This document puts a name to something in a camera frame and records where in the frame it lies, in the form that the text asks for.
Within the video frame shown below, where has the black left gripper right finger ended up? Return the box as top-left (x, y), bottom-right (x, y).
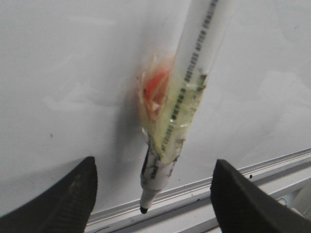
top-left (210, 159), bottom-right (311, 233)

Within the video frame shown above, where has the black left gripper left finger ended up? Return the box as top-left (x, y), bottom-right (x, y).
top-left (0, 156), bottom-right (97, 233)

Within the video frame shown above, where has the red round magnet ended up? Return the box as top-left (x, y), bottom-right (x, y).
top-left (143, 69), bottom-right (170, 111)

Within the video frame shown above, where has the white whiteboard marker pen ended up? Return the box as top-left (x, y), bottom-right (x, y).
top-left (138, 0), bottom-right (236, 214)

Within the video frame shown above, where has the white whiteboard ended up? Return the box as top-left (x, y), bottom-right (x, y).
top-left (0, 0), bottom-right (311, 233)

